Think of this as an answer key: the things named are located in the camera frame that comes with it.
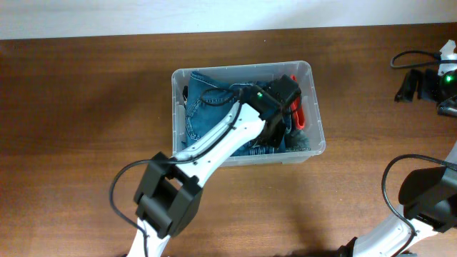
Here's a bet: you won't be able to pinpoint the black red garment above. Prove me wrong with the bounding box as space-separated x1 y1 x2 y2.
291 96 306 130

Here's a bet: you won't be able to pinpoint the dark blue jeans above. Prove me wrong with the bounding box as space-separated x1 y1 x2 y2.
184 70 296 158

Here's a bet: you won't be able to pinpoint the light blue jeans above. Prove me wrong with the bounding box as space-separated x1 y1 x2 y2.
284 130 311 152

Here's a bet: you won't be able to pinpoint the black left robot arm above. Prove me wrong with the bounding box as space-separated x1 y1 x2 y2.
128 75 301 256

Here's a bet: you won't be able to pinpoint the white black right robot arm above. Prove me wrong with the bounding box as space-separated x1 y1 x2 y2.
335 69 456 256

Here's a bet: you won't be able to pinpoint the clear plastic storage bin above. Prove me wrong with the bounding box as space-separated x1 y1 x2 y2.
171 61 326 166

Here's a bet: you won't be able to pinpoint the black right camera cable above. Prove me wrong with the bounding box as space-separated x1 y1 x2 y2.
381 49 457 257

